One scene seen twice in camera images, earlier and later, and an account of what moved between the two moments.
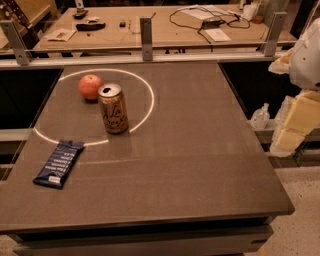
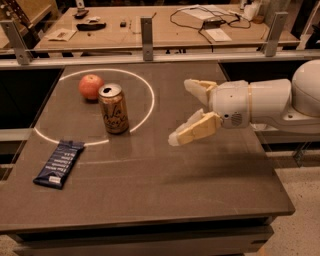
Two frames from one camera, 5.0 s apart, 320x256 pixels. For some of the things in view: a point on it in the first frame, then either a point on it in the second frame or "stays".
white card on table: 217,35 stays
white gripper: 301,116 → 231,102
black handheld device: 90,27 stays
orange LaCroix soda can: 114,108 stays
